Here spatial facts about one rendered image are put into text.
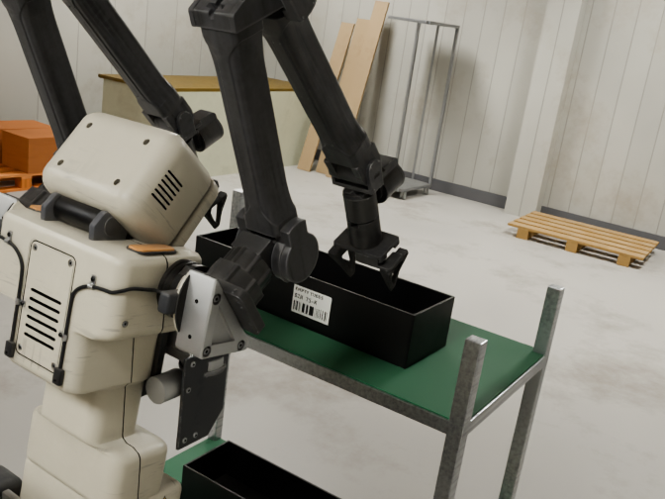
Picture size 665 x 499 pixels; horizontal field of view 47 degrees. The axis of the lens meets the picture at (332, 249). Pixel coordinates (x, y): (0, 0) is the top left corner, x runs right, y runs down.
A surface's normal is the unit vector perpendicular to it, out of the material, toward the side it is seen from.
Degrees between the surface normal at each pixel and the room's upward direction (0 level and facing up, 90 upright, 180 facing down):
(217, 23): 115
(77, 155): 48
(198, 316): 82
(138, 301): 90
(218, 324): 90
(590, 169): 90
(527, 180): 90
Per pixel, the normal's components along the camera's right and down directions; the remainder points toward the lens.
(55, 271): -0.55, 0.03
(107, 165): -0.33, -0.52
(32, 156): 0.82, 0.27
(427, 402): 0.14, -0.95
